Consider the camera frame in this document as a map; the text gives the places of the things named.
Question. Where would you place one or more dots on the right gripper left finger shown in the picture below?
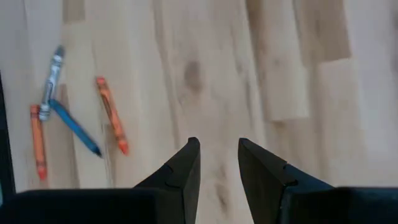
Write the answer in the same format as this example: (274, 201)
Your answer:
(183, 168)

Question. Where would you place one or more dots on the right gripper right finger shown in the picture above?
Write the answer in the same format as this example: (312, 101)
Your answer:
(261, 174)

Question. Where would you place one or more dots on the blue crayon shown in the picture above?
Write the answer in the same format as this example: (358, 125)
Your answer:
(74, 127)

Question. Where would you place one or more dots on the gray crayon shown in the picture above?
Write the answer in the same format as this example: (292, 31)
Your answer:
(51, 82)

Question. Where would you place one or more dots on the black aluminium table frame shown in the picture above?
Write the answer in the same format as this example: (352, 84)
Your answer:
(4, 140)

